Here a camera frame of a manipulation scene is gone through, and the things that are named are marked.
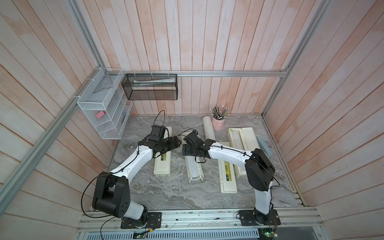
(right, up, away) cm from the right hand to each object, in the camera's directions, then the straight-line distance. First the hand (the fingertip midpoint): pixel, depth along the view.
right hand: (187, 150), depth 91 cm
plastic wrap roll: (+34, +6, +7) cm, 35 cm away
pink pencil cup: (+22, +16, +16) cm, 32 cm away
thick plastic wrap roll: (+15, +14, +15) cm, 25 cm away
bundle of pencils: (+23, +24, +16) cm, 37 cm away
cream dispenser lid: (+23, -15, -7) cm, 28 cm away
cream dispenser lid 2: (+41, +5, +5) cm, 42 cm away
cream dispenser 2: (-2, +9, -21) cm, 23 cm away
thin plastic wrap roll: (+4, -11, -3) cm, 13 cm away
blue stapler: (+50, +2, +5) cm, 50 cm away
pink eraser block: (-49, +22, -9) cm, 54 cm away
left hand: (-7, +3, -5) cm, 9 cm away
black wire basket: (-27, +44, +15) cm, 54 cm away
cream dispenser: (-15, -6, -5) cm, 17 cm away
